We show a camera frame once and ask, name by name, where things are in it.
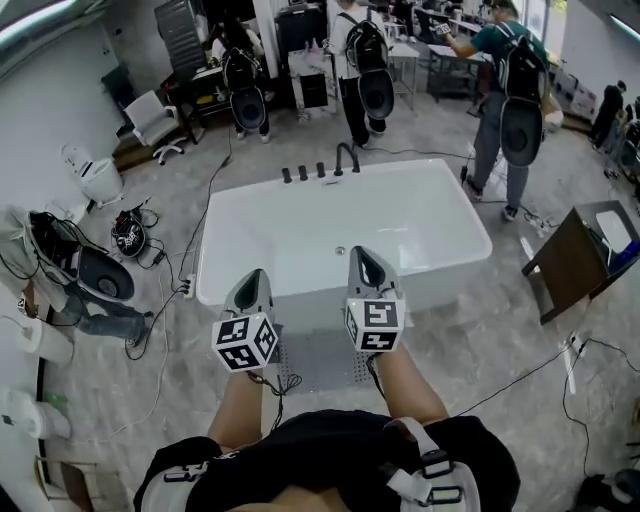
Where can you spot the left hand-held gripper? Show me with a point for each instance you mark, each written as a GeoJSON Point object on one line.
{"type": "Point", "coordinates": [245, 342]}

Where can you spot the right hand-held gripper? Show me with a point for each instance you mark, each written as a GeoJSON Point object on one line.
{"type": "Point", "coordinates": [377, 322]}

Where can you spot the grey perforated bath mat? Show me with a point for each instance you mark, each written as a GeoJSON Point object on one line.
{"type": "Point", "coordinates": [320, 360]}

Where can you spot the person's right forearm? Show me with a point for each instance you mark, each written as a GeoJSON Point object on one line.
{"type": "Point", "coordinates": [407, 390]}

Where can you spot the person's left forearm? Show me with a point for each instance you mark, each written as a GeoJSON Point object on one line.
{"type": "Point", "coordinates": [235, 410]}

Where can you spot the metal bathtub drain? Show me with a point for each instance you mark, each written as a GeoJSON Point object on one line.
{"type": "Point", "coordinates": [340, 249]}

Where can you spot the white power strip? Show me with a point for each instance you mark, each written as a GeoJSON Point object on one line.
{"type": "Point", "coordinates": [577, 346]}
{"type": "Point", "coordinates": [189, 287]}

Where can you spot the white bathtub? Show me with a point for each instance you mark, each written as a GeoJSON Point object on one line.
{"type": "Point", "coordinates": [310, 220]}

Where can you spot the black bathtub knob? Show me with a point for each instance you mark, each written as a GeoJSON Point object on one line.
{"type": "Point", "coordinates": [303, 172]}
{"type": "Point", "coordinates": [321, 170]}
{"type": "Point", "coordinates": [287, 175]}

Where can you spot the black bathtub faucet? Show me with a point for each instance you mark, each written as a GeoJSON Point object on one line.
{"type": "Point", "coordinates": [347, 157]}

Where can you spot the person's black shirt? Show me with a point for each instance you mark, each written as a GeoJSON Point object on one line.
{"type": "Point", "coordinates": [325, 450]}

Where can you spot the person's white harness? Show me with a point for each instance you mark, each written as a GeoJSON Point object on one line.
{"type": "Point", "coordinates": [417, 442]}

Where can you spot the white marble cabinet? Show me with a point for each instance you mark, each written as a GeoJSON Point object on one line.
{"type": "Point", "coordinates": [312, 90]}

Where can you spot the white toilet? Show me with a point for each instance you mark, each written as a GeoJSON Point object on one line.
{"type": "Point", "coordinates": [97, 177]}

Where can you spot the dark wooden vanity cabinet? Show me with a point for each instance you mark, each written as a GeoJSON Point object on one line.
{"type": "Point", "coordinates": [565, 270]}

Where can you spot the white office chair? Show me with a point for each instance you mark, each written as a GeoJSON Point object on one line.
{"type": "Point", "coordinates": [152, 120]}

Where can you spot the white cylinder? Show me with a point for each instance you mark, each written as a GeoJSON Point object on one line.
{"type": "Point", "coordinates": [47, 342]}

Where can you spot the metal table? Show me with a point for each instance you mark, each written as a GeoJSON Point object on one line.
{"type": "Point", "coordinates": [455, 65]}

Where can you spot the white appliance with green light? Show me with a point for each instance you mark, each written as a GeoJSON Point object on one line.
{"type": "Point", "coordinates": [30, 415]}

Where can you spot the wooden stool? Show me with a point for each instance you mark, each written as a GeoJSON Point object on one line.
{"type": "Point", "coordinates": [75, 482]}

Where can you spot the grey shutter panel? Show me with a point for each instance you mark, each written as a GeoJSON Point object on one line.
{"type": "Point", "coordinates": [182, 35]}

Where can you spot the ceiling light strip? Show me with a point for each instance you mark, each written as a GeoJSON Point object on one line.
{"type": "Point", "coordinates": [45, 20]}

